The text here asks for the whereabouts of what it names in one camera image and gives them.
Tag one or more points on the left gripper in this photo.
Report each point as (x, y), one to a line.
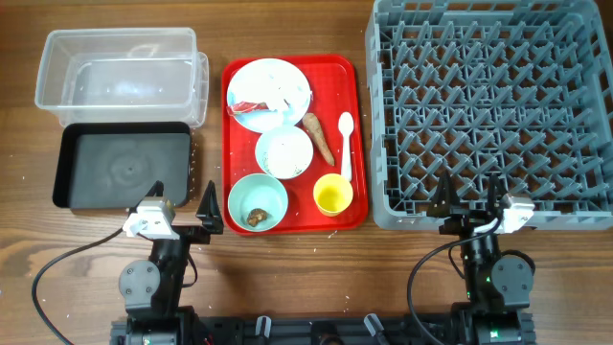
(208, 218)

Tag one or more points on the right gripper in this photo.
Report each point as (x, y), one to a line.
(465, 219)

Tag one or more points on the light green bowl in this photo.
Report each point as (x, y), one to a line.
(257, 190)

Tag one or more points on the brown food lump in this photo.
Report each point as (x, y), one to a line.
(256, 216)

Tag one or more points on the red snack wrapper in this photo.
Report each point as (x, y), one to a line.
(245, 107)

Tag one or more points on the small light blue bowl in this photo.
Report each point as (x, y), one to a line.
(292, 132)

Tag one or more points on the white rice grains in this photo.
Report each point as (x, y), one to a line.
(286, 158)

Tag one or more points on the yellow plastic cup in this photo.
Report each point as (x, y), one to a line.
(333, 194)

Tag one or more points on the white paper napkin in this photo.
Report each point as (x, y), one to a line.
(284, 99)

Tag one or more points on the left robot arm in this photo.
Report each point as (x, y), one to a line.
(152, 287)

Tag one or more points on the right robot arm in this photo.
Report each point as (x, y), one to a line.
(498, 282)

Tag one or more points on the grey dishwasher rack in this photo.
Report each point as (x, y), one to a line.
(518, 89)

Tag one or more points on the clear plastic waste bin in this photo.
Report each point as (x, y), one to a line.
(123, 75)

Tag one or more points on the black plastic tray bin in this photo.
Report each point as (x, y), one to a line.
(113, 166)

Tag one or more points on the red serving tray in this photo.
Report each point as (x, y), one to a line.
(332, 81)

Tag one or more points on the white plastic spoon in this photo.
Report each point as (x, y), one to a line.
(346, 127)

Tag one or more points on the brown carrot piece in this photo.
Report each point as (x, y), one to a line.
(314, 130)

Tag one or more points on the large light blue plate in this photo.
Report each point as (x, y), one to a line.
(251, 81)

